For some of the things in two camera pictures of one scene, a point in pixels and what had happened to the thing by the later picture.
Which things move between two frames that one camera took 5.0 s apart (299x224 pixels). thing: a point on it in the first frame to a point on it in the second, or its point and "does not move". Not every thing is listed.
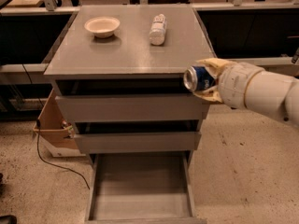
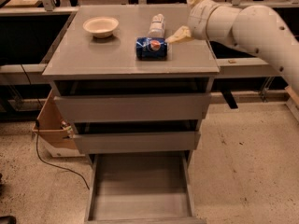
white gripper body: (233, 84) to (196, 20)
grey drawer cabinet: (118, 75) does not move
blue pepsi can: (198, 78) to (151, 49)
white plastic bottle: (158, 30) does not move
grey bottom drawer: (144, 188) does not move
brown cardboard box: (57, 134) does not move
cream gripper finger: (216, 64) to (183, 34)
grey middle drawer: (173, 142) does not move
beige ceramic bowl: (102, 26) does not move
